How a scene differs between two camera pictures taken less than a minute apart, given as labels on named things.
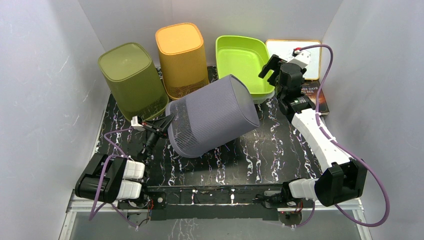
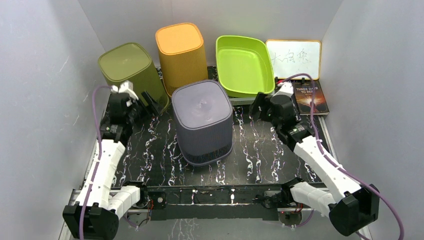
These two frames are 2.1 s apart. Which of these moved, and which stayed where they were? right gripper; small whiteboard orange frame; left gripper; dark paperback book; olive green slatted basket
Moved: left gripper; right gripper
Stayed: small whiteboard orange frame; olive green slatted basket; dark paperback book
